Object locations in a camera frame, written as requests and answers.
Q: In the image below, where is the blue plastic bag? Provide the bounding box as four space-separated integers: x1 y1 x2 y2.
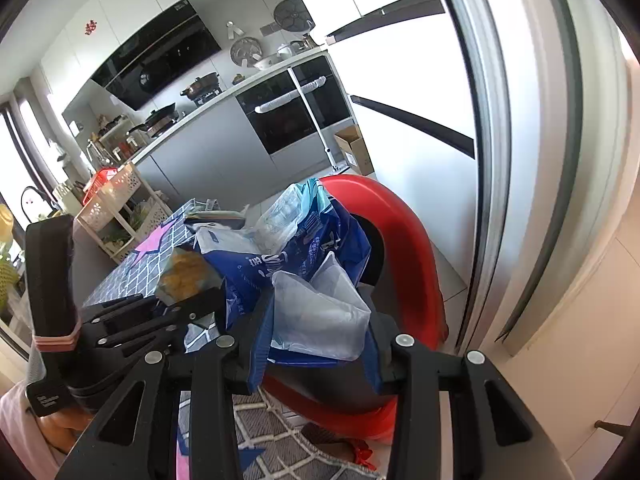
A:
195 178 371 362

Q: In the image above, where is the black trash bin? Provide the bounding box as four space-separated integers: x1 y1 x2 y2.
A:
267 214 400 412

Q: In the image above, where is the person hand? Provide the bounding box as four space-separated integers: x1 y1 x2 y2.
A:
36 405 93 454

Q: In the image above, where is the grey checkered tablecloth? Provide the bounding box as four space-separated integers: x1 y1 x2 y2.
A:
58 194 374 479

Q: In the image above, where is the red plastic wrapper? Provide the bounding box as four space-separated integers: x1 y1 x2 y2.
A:
344 439 376 471

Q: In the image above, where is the beige storage trolley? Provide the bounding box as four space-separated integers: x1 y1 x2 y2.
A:
75 162 172 263

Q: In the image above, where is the black faucet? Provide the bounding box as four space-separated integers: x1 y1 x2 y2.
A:
20 185 54 223

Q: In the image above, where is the red basket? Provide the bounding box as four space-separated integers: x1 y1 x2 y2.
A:
81 167 118 205

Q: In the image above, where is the white mop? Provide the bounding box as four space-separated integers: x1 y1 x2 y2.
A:
288 56 354 174

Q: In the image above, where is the cardboard box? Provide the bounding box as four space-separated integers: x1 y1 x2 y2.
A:
334 125 374 176

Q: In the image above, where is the black wok on stove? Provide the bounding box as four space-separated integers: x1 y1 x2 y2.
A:
129 103 178 138

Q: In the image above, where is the black built-in oven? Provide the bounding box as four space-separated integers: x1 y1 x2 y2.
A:
234 54 353 156

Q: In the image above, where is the black pot on stove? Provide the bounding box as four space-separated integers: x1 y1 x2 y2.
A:
180 73 221 106

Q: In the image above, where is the black range hood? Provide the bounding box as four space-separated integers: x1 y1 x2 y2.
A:
91 0 221 110

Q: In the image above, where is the white refrigerator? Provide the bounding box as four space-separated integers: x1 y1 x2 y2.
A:
304 0 477 283

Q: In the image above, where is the black hanging baking pan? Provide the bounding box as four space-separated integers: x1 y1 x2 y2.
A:
272 0 316 34

